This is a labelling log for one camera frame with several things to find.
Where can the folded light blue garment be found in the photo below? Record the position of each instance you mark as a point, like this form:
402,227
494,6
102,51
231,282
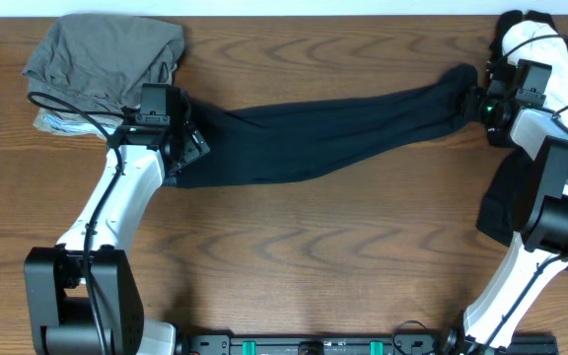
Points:
59,125

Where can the black and white shirt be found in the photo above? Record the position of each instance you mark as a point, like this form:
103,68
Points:
530,36

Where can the black leggings with red waistband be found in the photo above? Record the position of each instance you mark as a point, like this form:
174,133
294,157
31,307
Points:
300,141

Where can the folded grey-brown trousers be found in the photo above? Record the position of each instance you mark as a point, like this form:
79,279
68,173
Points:
100,62

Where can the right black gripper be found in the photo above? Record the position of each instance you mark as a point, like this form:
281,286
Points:
469,107

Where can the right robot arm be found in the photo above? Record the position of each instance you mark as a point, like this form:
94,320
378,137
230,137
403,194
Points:
538,250

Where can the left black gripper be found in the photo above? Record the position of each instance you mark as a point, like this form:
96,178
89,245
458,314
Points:
193,141

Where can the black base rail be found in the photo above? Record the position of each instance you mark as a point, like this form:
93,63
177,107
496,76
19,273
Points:
218,344

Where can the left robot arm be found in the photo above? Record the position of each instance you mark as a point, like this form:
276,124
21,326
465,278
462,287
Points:
81,292

